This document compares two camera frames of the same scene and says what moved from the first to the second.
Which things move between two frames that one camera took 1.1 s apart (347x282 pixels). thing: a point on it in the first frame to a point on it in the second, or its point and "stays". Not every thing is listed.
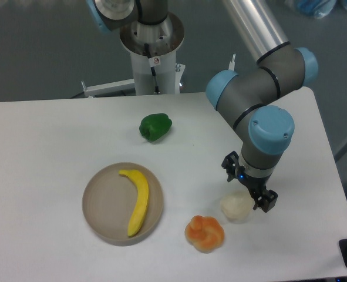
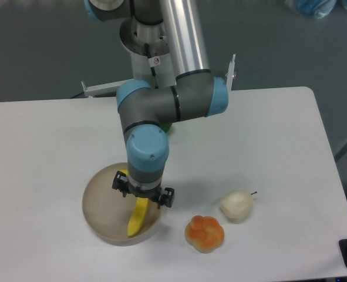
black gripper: x=257 y=184 to x=125 y=187
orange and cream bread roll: x=205 y=234 stays
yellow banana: x=141 y=201 stays
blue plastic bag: x=318 y=9 stays
